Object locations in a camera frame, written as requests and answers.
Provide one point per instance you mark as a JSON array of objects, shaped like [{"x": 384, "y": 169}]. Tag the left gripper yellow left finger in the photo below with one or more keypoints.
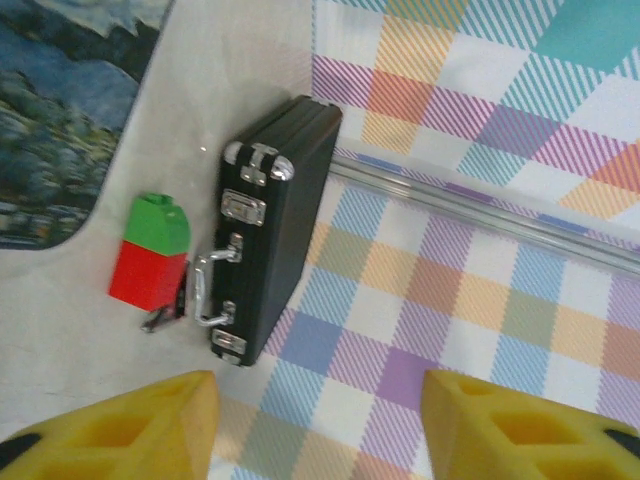
[{"x": 100, "y": 440}]

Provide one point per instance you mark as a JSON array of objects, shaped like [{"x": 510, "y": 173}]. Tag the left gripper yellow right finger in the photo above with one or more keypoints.
[{"x": 525, "y": 440}]

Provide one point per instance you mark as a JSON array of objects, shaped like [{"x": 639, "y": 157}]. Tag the red toy block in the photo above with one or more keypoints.
[{"x": 145, "y": 275}]

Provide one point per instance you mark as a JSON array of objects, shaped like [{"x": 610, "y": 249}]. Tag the green toy block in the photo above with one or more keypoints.
[{"x": 157, "y": 225}]

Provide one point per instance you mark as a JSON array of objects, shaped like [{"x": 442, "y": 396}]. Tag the black briefcase with metal trim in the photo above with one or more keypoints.
[{"x": 285, "y": 225}]

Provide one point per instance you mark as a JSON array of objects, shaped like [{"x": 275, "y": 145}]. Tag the aluminium corner post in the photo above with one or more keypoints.
[{"x": 475, "y": 205}]

